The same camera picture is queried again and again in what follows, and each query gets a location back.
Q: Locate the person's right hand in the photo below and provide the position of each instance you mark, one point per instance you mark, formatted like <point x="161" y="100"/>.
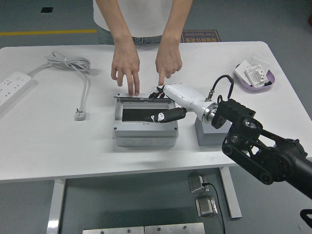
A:
<point x="125" y="61"/>

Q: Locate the person's left hand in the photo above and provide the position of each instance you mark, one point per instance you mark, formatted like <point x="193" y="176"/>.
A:
<point x="169" y="59"/>

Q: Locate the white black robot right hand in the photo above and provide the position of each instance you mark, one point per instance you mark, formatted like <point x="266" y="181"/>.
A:
<point x="187" y="97"/>

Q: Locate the person's left forearm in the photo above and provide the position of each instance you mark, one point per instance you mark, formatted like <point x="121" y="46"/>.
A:
<point x="174" y="22"/>

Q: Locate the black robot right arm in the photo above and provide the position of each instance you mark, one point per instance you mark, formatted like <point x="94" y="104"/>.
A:
<point x="280" y="161"/>

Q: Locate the person's right forearm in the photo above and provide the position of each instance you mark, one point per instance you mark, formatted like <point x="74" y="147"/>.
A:
<point x="114" y="22"/>

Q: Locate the metal floor socket box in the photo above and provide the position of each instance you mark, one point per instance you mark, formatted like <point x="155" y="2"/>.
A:
<point x="206" y="207"/>
<point x="196" y="184"/>

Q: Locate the dark floor sign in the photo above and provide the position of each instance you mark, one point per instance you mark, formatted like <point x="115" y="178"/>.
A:
<point x="202" y="36"/>

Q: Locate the grey cube holder block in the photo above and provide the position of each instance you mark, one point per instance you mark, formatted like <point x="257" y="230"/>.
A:
<point x="209" y="139"/>

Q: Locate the person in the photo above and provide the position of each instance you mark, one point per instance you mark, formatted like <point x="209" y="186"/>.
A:
<point x="143" y="17"/>

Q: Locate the purple plastic tray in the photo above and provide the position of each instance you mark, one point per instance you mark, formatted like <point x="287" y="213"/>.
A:
<point x="256" y="89"/>

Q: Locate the white socket module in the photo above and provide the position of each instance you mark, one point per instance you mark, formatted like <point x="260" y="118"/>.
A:
<point x="256" y="76"/>

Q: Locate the small black part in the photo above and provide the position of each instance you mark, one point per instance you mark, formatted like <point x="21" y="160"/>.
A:
<point x="268" y="83"/>

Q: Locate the yellow floor tape line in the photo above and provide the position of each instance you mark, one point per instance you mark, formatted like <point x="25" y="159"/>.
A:
<point x="48" y="32"/>

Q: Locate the black floor outlet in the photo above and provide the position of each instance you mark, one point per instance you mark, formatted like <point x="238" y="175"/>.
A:
<point x="47" y="10"/>

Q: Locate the white table leg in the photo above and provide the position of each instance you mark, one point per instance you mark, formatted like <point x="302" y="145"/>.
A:
<point x="55" y="207"/>
<point x="231" y="195"/>

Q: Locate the white power strip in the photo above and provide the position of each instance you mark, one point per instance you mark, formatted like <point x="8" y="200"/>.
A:
<point x="12" y="85"/>

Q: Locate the grey metal plate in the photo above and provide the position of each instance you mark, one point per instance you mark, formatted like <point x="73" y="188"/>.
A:
<point x="113" y="230"/>
<point x="174" y="229"/>

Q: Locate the grey plastic enclosure box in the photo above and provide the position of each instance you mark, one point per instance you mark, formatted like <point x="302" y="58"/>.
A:
<point x="143" y="131"/>

